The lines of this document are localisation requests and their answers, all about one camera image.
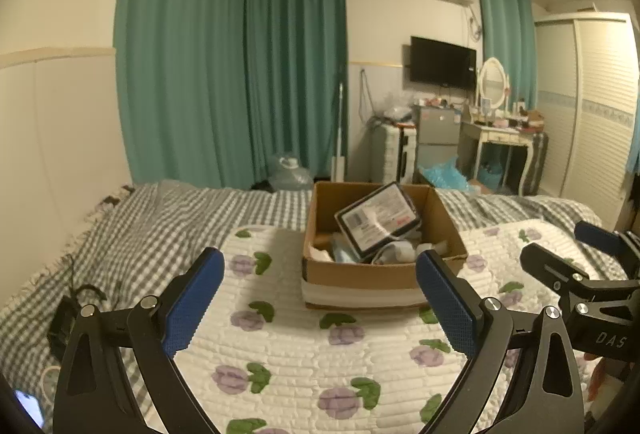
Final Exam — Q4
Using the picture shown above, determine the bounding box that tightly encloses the black charger cable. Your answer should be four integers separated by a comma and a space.
47, 254, 108, 357

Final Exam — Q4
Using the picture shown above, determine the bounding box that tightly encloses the smartphone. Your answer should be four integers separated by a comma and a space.
14, 389, 45, 427

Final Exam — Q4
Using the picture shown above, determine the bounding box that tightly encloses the grey checked chair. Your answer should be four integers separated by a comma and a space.
525, 131, 549, 195

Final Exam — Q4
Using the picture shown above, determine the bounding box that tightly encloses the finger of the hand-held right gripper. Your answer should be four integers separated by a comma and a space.
520, 243, 592, 297
574, 220, 640, 275

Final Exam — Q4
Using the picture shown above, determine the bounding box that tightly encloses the air conditioner cable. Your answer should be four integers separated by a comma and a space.
467, 6, 485, 42

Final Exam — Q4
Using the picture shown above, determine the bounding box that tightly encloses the white oval mirror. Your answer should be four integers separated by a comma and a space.
477, 57, 510, 111

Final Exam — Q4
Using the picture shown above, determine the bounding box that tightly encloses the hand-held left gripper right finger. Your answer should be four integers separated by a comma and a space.
416, 250, 586, 434

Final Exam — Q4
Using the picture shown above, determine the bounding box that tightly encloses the clutter of cosmetics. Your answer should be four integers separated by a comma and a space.
470, 98, 546, 129

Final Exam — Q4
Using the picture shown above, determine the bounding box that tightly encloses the white dressing table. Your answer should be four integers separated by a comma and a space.
457, 114, 536, 195

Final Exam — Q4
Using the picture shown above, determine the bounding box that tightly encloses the white suitcase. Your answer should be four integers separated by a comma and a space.
375, 121, 418, 182

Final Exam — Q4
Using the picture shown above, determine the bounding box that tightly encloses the blue plastic bag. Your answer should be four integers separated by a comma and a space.
420, 156, 471, 189

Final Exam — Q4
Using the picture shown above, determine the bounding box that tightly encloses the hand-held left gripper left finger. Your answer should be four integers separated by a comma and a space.
52, 246, 226, 434

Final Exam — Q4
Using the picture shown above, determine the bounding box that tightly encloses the floral white quilt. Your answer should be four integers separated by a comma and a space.
135, 219, 631, 434

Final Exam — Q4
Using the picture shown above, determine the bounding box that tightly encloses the black packet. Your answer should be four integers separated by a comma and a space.
334, 183, 421, 261

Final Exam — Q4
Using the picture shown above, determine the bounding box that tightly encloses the blue basket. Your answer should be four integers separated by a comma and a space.
477, 161, 506, 187

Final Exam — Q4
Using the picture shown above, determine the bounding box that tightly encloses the grey checked bedsheet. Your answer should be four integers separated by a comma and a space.
0, 179, 603, 434

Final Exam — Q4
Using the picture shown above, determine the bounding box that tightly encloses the clear water jug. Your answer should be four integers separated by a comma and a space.
270, 153, 313, 192

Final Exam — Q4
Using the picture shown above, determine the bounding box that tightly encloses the brown cardboard box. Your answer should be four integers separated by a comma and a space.
301, 181, 468, 312

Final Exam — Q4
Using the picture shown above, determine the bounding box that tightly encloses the clear plastic bag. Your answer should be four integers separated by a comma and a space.
375, 94, 416, 123

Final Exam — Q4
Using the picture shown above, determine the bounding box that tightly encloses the orange cloth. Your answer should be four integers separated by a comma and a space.
587, 356, 623, 402

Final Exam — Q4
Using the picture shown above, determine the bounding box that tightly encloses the grey mini fridge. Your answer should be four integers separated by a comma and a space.
416, 104, 463, 169

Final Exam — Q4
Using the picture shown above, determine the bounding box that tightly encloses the teal curtain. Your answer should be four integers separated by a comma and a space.
114, 0, 248, 189
475, 0, 538, 109
244, 0, 349, 187

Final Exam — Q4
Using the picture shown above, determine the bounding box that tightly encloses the white wardrobe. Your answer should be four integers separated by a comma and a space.
534, 12, 640, 227

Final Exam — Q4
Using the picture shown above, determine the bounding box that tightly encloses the black wall television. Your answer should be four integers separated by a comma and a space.
410, 36, 477, 90

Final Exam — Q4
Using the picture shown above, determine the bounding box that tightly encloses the hanging wall cord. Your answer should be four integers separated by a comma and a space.
360, 68, 376, 119

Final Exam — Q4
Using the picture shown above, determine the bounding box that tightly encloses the light blue cloth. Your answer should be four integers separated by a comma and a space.
372, 241, 418, 265

